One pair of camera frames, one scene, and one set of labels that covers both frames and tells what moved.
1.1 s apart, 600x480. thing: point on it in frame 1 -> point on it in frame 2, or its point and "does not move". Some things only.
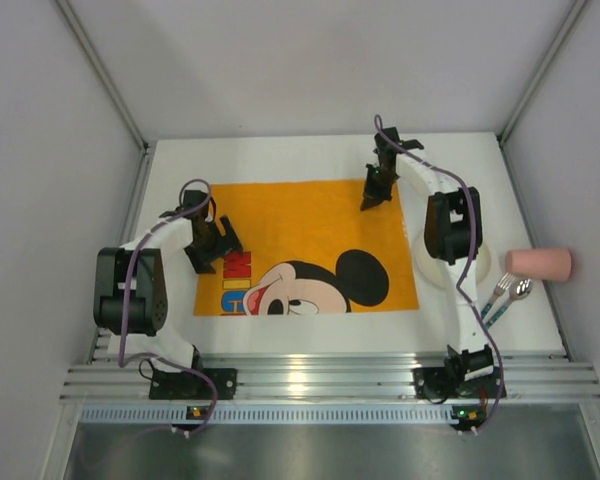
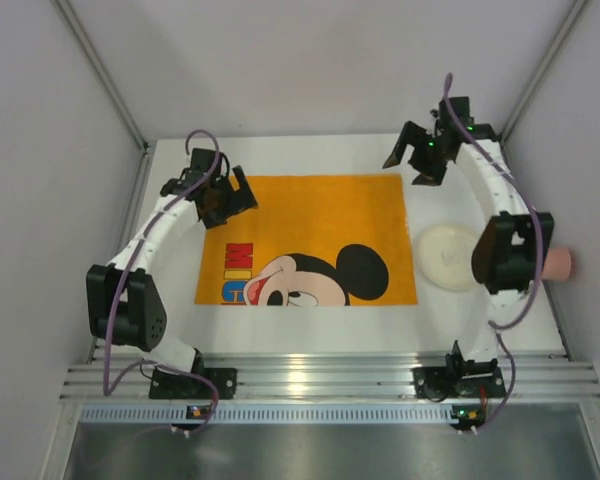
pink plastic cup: (540, 264) does not move
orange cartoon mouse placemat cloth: (309, 249) does not move
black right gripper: (377, 188) -> (423, 158)
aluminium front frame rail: (527, 377) does not move
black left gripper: (212, 245) -> (225, 204)
